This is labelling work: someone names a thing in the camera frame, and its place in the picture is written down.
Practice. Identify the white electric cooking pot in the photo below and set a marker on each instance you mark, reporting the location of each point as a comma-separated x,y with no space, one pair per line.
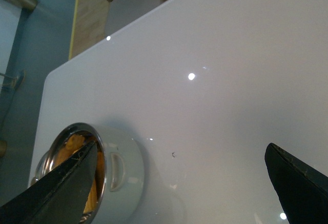
124,170

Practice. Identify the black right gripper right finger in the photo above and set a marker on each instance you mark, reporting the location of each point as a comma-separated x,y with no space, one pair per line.
301,189

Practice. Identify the yellow corn cob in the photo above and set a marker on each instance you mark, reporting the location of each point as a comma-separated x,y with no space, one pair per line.
74,143

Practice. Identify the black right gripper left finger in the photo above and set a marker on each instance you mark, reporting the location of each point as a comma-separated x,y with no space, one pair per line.
58,197

